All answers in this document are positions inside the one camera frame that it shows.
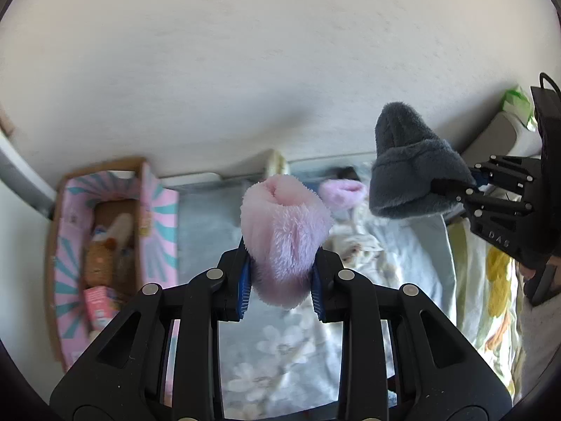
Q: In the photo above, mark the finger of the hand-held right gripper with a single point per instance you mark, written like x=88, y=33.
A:
x=512, y=169
x=495, y=206

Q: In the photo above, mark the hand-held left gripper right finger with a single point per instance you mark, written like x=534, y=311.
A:
x=316, y=294

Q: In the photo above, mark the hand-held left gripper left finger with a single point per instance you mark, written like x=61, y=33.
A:
x=244, y=289

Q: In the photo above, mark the pink fluffy slipper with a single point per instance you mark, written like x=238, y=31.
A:
x=285, y=237
x=342, y=193

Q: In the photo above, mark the grey fluffy slipper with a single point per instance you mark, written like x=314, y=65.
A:
x=407, y=171

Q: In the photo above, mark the pink striped cardboard box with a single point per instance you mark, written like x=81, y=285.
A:
x=153, y=210

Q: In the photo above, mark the red tall carton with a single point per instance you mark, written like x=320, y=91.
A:
x=98, y=307

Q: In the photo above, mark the brown plush toy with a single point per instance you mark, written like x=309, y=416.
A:
x=100, y=263

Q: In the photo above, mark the white-rimmed desktop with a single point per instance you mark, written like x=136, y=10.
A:
x=197, y=178

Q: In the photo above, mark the grey pillow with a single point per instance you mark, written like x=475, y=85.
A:
x=504, y=138

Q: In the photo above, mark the white printed cloth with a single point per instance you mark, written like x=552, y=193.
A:
x=355, y=245

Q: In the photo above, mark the green tissue packet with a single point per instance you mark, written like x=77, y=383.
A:
x=517, y=103

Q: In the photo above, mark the yellow floral blanket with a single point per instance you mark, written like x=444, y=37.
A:
x=495, y=280

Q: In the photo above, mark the floral tablecloth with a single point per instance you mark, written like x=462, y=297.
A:
x=280, y=359

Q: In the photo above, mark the dark round container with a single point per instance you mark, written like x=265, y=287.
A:
x=346, y=172

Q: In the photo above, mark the white door frame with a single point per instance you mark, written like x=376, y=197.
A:
x=22, y=171

